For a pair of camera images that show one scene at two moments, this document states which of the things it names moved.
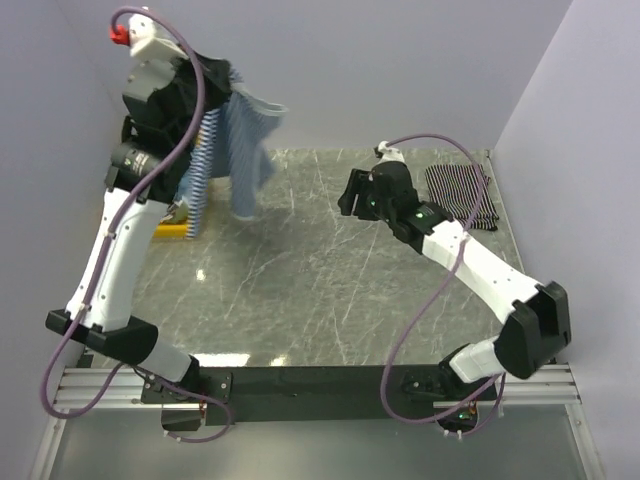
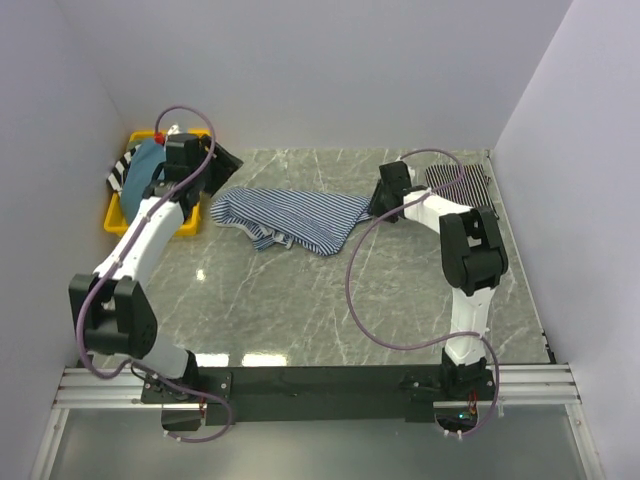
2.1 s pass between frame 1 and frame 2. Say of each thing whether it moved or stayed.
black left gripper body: moved
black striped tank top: stayed
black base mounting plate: stayed
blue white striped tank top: moved
